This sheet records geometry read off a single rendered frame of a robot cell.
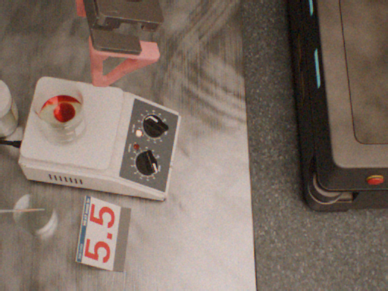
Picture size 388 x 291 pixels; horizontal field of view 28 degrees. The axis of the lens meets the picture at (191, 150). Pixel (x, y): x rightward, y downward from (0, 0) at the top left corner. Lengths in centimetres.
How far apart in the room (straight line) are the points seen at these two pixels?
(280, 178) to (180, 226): 86
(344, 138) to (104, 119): 67
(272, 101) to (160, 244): 98
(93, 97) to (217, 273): 29
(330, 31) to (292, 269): 57
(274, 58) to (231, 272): 107
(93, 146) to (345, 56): 78
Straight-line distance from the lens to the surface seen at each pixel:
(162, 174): 105
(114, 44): 71
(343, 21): 169
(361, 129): 158
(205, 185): 108
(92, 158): 100
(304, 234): 187
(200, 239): 106
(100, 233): 104
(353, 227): 190
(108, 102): 103
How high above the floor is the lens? 177
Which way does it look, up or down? 68 degrees down
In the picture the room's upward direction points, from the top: 6 degrees clockwise
